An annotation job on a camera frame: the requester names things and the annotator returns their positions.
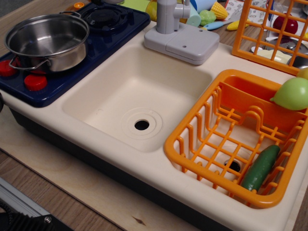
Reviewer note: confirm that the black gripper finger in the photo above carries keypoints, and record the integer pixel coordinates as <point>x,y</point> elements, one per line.
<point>97,2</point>

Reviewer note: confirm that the stainless steel pan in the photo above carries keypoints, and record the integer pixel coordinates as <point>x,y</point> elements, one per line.
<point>49,43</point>

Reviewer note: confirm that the grey spoon with blue handle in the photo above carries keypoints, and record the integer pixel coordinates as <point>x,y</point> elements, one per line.
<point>114,1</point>

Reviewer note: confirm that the orange toy piece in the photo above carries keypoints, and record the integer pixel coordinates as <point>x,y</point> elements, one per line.
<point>76,6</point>

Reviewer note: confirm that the dark blue toy stove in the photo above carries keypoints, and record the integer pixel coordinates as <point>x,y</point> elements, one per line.
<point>111,27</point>

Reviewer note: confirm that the light green toy board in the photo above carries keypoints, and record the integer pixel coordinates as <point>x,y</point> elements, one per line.
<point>139,5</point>

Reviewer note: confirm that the yellow toy cup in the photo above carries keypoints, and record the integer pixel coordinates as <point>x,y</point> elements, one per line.
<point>151,9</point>

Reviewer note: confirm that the teal plastic cup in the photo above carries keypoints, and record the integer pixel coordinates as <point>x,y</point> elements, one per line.
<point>194,19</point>

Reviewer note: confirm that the right red stove knob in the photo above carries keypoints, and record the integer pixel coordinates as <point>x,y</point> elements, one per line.
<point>35,82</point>

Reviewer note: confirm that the red stove knob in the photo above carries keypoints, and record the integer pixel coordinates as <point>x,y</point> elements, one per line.
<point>6,70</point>
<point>35,82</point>

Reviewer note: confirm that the grey toy faucet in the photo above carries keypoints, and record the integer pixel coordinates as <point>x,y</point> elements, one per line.
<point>182,41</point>

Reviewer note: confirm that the green toy lettuce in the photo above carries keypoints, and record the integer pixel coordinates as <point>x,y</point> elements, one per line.
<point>207,17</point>

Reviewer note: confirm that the left red stove knob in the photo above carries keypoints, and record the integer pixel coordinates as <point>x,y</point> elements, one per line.
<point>6,70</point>

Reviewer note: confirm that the yellow toy corn cob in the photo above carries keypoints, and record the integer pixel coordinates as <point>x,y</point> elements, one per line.
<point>219,11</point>

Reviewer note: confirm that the cream toy sink unit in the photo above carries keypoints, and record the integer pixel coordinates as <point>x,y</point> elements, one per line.
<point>119,116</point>

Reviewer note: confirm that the small yellow corn piece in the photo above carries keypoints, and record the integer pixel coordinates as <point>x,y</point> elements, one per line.
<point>233,26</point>

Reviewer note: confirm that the orange upright grid rack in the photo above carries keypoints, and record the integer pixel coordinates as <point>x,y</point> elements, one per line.
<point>278,18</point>

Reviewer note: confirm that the orange dish rack basket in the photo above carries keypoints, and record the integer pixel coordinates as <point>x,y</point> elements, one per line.
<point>228,127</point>

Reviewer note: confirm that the steel pot lid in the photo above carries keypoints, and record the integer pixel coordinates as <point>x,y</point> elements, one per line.
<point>286,45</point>

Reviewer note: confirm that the plywood base board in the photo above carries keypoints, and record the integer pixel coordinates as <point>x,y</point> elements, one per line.
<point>76,194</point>

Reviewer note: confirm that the light green toy pear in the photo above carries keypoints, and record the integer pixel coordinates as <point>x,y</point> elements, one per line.
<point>293,94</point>

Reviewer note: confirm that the green toy cucumber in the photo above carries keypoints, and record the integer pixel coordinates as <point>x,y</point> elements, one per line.
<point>260,168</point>

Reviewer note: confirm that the blue handled toy utensil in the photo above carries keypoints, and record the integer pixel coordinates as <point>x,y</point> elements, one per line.
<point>216,25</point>

